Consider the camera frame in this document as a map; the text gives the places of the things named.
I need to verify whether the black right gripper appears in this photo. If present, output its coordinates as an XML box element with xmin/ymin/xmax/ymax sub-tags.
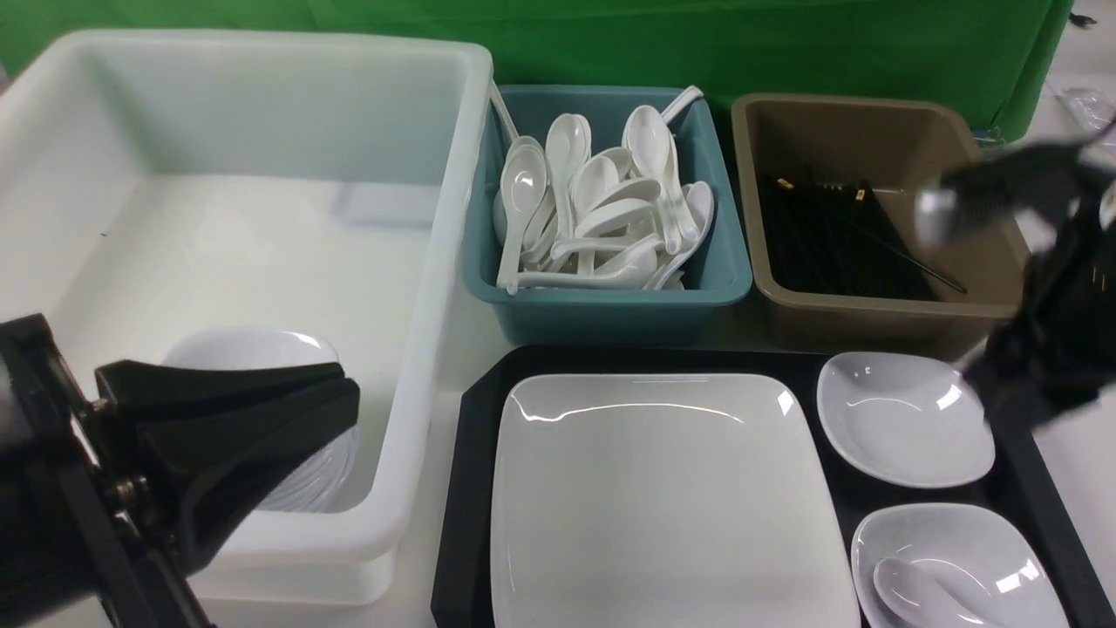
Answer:
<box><xmin>963</xmin><ymin>201</ymin><xmax>1113</xmax><ymax>428</ymax></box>

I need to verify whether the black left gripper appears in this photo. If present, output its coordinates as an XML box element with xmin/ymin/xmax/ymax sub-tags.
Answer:
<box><xmin>3</xmin><ymin>313</ymin><xmax>360</xmax><ymax>627</ymax></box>

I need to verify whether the black chopstick gold band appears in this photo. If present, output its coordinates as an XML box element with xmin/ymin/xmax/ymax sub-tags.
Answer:
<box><xmin>850</xmin><ymin>222</ymin><xmax>969</xmax><ymax>294</ymax></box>

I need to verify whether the white bowl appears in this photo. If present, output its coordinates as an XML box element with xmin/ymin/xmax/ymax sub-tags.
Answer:
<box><xmin>816</xmin><ymin>352</ymin><xmax>997</xmax><ymax>489</ymax></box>
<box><xmin>850</xmin><ymin>503</ymin><xmax>1069</xmax><ymax>627</ymax></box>

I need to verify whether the white soup spoon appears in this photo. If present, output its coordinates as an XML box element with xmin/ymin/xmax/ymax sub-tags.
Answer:
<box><xmin>497</xmin><ymin>138</ymin><xmax>548</xmax><ymax>294</ymax></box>
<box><xmin>545</xmin><ymin>113</ymin><xmax>591</xmax><ymax>239</ymax></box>
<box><xmin>622</xmin><ymin>105</ymin><xmax>700</xmax><ymax>255</ymax></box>
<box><xmin>873</xmin><ymin>558</ymin><xmax>997</xmax><ymax>627</ymax></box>

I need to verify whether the large white square plate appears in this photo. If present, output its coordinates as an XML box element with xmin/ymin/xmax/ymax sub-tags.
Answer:
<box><xmin>490</xmin><ymin>373</ymin><xmax>862</xmax><ymax>627</ymax></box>

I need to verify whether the black serving tray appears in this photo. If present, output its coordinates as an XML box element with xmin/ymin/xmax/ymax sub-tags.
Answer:
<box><xmin>431</xmin><ymin>345</ymin><xmax>1115</xmax><ymax>627</ymax></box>

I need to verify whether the stack of white bowls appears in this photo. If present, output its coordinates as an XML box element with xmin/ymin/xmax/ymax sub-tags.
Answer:
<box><xmin>162</xmin><ymin>327</ymin><xmax>359</xmax><ymax>513</ymax></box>

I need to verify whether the brown plastic bin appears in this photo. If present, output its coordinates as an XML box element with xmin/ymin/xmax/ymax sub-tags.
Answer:
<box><xmin>731</xmin><ymin>94</ymin><xmax>1030</xmax><ymax>363</ymax></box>

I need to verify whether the large white plastic tub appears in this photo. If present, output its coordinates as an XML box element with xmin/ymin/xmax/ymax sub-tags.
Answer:
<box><xmin>1</xmin><ymin>31</ymin><xmax>492</xmax><ymax>605</ymax></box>

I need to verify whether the pile of black chopsticks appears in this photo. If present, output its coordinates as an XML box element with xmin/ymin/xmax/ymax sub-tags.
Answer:
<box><xmin>757</xmin><ymin>174</ymin><xmax>939</xmax><ymax>302</ymax></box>

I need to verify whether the green cloth backdrop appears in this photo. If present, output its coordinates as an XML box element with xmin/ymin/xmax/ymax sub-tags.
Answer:
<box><xmin>1</xmin><ymin>1</ymin><xmax>1072</xmax><ymax>139</ymax></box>

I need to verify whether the teal plastic bin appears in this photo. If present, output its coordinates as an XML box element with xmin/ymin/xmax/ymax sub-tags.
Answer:
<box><xmin>459</xmin><ymin>85</ymin><xmax>753</xmax><ymax>345</ymax></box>

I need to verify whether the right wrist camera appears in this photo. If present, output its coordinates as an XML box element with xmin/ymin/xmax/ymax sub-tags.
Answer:
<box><xmin>914</xmin><ymin>141</ymin><xmax>1113</xmax><ymax>248</ymax></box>

